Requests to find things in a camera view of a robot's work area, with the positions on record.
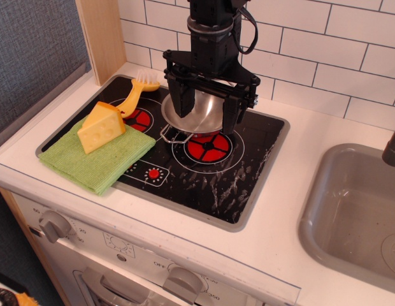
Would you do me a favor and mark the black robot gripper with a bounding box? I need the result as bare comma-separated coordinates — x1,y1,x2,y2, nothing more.
163,24,261,135

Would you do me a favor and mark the yellow toy cheese wedge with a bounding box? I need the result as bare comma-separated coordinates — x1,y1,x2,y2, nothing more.
77,101,126,154

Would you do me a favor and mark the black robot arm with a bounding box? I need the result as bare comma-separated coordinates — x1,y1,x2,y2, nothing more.
163,1,261,134

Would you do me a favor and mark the black toy stove top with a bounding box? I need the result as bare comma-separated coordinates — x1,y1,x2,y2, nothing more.
35,74,291,233

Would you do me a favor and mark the small steel wok pan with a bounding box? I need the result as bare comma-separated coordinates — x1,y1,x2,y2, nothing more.
160,89,224,144

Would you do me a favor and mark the yellow dish brush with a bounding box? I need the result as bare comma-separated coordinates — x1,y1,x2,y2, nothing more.
117,69,160,119

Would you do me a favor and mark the green microfiber cloth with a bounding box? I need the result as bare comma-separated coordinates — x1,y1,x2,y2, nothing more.
38,119,156,196

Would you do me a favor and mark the grey right oven knob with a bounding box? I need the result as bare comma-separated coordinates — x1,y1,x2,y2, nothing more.
162,267,203,305

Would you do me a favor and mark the grey oven knob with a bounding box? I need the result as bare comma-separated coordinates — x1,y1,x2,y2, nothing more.
39,210,71,244
162,267,203,305

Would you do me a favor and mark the grey toy sink basin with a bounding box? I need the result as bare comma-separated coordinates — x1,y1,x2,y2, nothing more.
299,143,395,293

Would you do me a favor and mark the grey faucet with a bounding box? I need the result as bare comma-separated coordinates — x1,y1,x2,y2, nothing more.
382,131,395,167

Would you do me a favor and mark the grey left oven knob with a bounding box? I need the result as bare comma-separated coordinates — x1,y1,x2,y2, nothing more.
39,210,71,244

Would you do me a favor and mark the orange black striped object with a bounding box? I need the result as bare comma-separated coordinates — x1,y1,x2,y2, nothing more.
0,288,39,306

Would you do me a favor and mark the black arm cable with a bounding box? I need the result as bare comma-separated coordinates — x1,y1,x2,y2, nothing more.
238,8,259,55

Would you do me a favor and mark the wooden side post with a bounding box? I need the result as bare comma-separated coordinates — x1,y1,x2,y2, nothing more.
76,0,127,86

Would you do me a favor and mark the grey oven door handle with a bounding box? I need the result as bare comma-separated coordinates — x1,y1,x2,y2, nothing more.
82,267,149,305

